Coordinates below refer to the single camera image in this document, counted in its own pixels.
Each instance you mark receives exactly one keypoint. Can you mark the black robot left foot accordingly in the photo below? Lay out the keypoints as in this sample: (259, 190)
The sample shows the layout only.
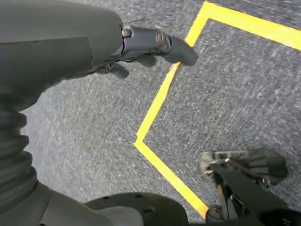
(247, 190)

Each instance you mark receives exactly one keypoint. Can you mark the yellow floor tape square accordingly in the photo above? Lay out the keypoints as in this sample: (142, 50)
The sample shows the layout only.
(152, 112)

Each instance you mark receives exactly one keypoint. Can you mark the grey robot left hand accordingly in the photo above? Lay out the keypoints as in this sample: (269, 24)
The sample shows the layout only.
(59, 40)

